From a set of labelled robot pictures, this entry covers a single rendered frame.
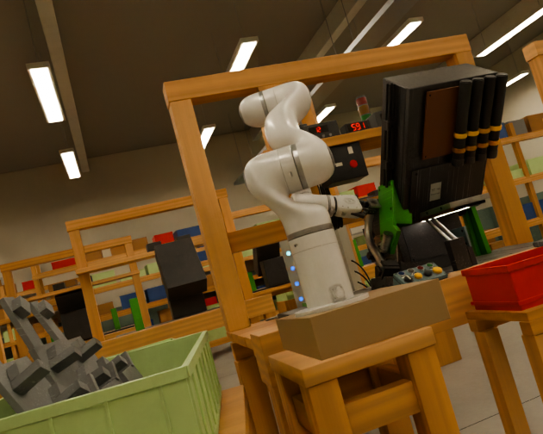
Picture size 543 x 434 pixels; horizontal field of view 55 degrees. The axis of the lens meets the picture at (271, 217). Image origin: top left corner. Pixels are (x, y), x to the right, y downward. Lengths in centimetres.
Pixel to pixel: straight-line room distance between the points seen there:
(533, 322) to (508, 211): 126
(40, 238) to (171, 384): 1119
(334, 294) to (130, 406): 59
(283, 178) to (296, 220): 11
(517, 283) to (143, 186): 1099
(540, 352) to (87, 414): 107
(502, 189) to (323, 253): 155
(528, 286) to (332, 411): 63
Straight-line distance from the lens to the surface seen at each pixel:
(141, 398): 83
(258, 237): 221
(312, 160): 128
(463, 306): 174
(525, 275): 149
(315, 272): 125
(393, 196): 193
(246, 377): 211
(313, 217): 126
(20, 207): 1213
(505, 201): 266
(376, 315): 120
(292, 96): 159
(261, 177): 128
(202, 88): 226
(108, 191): 1204
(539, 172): 812
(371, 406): 121
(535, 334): 146
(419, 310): 125
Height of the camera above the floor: 106
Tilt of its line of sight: 6 degrees up
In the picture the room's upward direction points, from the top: 15 degrees counter-clockwise
